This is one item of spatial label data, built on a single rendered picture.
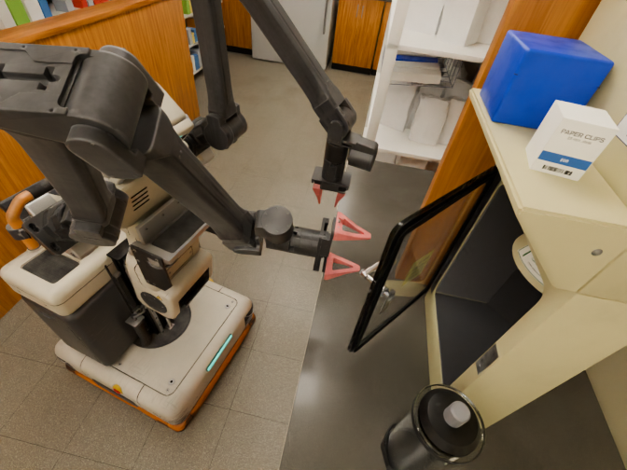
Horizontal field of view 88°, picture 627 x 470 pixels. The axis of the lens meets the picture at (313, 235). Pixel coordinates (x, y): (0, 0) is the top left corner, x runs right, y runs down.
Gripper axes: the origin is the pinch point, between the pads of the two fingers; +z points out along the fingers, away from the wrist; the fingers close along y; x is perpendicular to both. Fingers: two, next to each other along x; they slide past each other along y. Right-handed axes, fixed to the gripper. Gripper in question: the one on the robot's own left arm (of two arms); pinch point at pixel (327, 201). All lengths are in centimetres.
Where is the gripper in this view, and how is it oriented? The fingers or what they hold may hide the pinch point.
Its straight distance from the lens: 93.7
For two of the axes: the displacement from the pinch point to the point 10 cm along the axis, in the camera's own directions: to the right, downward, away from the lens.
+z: -1.0, 7.0, 7.1
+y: 9.8, 2.0, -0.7
